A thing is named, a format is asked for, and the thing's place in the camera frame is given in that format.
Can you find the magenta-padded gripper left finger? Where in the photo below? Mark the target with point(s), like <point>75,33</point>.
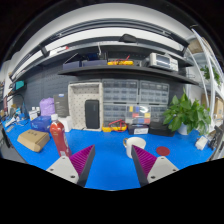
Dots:
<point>63,166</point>

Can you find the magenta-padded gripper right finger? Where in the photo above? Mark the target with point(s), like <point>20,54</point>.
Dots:
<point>160,166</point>

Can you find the red drink bottle white cap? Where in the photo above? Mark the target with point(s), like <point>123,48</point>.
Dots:
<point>59,136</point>

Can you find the flat round red coaster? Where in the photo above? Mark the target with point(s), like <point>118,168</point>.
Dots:
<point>163,151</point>

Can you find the white mug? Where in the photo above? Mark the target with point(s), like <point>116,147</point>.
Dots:
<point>135,147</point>

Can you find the brown cardboard box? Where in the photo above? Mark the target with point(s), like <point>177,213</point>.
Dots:
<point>32,140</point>

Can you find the black box with white label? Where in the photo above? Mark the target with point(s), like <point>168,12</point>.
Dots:
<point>138,130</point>

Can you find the small white carton box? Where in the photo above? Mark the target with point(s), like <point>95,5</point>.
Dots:
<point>67,123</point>

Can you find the white power adapter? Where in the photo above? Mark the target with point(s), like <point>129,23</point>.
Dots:
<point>201,143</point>

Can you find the blue carton box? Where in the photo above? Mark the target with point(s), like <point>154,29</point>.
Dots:
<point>40,124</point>

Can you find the grey small-parts drawer cabinet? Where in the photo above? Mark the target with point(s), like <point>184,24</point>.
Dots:
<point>114,113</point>
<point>120,91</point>
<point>158,113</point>
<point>154,92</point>

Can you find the drawer cabinet with coloured drawers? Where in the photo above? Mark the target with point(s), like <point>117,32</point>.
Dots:
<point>138,115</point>

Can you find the yellow multimeter with red leads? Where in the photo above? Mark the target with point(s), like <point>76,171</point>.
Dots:
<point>107,129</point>
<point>120,62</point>

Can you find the green potted plant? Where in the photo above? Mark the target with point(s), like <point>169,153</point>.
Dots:
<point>185,113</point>

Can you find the black rectangular speaker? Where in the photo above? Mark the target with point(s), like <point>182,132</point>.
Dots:
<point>92,114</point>

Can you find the beige perforated storage bin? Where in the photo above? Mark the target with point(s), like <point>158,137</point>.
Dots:
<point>77,106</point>

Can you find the dark grey product box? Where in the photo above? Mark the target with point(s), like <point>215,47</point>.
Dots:
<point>61,105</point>

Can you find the purple plastic bag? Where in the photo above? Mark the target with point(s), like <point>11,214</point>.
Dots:
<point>47,106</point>

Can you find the black metal stand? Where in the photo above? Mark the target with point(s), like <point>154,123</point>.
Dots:
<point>217,138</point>

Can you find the teal holder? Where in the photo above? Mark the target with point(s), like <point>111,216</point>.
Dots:
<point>20,85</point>

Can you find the dark navy storage bin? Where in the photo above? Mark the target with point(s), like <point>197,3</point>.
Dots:
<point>95,62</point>
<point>71,65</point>

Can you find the black workbench shelf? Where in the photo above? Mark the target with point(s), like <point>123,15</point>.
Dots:
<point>126,70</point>

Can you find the white oscilloscope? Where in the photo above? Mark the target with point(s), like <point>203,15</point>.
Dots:
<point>161,61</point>

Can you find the white metal shelving unit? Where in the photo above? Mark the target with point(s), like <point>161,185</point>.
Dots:
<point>208,63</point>

